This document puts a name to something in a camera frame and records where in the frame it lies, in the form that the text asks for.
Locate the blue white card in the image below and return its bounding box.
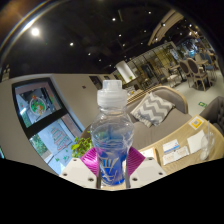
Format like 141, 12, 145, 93
162, 139, 181, 155

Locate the grey white chevron cushion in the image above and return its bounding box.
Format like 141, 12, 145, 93
130, 91, 176, 128

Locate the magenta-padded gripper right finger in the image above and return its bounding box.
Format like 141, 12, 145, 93
124, 146, 168, 188

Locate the white leaflet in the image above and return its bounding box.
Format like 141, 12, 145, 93
139, 147, 157, 159

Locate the yellow square table sign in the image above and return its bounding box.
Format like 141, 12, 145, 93
188, 117, 205, 130

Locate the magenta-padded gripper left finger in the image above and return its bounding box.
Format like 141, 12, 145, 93
59, 146, 102, 189

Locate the white paper napkin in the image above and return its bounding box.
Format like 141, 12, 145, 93
186, 129, 208, 154

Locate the clear bottle with blue label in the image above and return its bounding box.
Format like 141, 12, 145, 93
89, 79, 135, 188

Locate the potted green plant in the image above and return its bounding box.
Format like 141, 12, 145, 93
70, 134, 94, 159

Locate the grey curved sofa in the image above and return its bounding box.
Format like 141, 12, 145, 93
81, 85, 193, 151

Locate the group of dining chairs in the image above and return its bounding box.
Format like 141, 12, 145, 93
168, 49, 218, 92

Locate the group of ceiling lights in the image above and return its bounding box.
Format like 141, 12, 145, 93
29, 9, 201, 58

